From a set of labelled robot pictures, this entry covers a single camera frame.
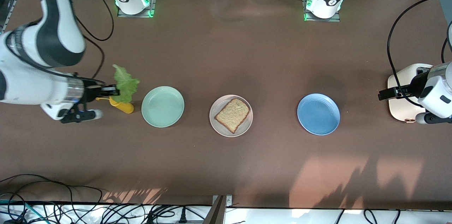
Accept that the green lettuce leaf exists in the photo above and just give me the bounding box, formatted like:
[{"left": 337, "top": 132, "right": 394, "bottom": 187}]
[{"left": 112, "top": 64, "right": 140, "bottom": 104}]

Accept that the yellow mustard squeeze bottle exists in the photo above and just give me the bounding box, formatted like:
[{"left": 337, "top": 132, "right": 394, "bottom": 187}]
[{"left": 96, "top": 97, "right": 135, "bottom": 114}]

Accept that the brown bread slice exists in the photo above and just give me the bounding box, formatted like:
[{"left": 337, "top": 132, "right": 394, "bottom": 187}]
[{"left": 214, "top": 99, "right": 250, "bottom": 134}]

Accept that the mint green plate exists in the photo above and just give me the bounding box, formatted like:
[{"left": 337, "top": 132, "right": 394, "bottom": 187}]
[{"left": 141, "top": 86, "right": 185, "bottom": 128}]

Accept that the blue plate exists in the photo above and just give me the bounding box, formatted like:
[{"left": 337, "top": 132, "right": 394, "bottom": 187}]
[{"left": 297, "top": 93, "right": 341, "bottom": 136}]

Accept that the beige plate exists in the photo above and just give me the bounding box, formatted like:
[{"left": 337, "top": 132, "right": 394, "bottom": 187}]
[{"left": 209, "top": 95, "right": 253, "bottom": 137}]

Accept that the cream white toaster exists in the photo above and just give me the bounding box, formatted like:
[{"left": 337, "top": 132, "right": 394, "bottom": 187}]
[{"left": 387, "top": 63, "right": 434, "bottom": 123}]

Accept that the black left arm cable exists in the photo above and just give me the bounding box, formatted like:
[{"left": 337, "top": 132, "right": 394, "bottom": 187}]
[{"left": 387, "top": 0, "right": 452, "bottom": 108}]

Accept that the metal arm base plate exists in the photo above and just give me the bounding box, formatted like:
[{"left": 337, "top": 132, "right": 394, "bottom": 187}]
[
  {"left": 303, "top": 0, "right": 341, "bottom": 22},
  {"left": 117, "top": 0, "right": 156, "bottom": 18}
]

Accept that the black looped floor cable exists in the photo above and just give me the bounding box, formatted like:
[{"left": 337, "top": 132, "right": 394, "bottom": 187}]
[{"left": 0, "top": 173, "right": 103, "bottom": 205}]

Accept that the black coiled floor cable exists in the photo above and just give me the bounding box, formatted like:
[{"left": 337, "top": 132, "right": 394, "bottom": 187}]
[{"left": 364, "top": 209, "right": 380, "bottom": 224}]

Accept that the teal cable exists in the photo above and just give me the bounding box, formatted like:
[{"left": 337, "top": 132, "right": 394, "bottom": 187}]
[{"left": 0, "top": 199, "right": 36, "bottom": 223}]

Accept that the grey metal table bracket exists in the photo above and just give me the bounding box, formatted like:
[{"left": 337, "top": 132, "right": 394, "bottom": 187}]
[{"left": 211, "top": 195, "right": 232, "bottom": 224}]

